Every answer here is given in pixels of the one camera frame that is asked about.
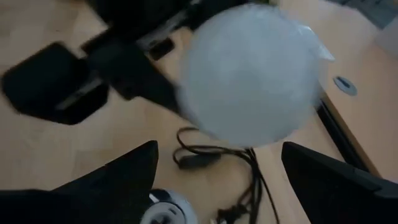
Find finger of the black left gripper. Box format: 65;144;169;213
80;30;184;116
1;42;109;125

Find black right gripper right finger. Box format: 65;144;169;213
280;141;398;224

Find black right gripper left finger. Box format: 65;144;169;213
0;139;160;224

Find chrome lamp base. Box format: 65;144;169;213
139;188;199;224

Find white lightbulb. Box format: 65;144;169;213
178;2;336;149

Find beige wooden desk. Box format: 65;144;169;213
276;0;398;184

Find black lamp power cable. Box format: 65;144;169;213
172;126;280;224

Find grey cable grommet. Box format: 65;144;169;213
332;75;358;97

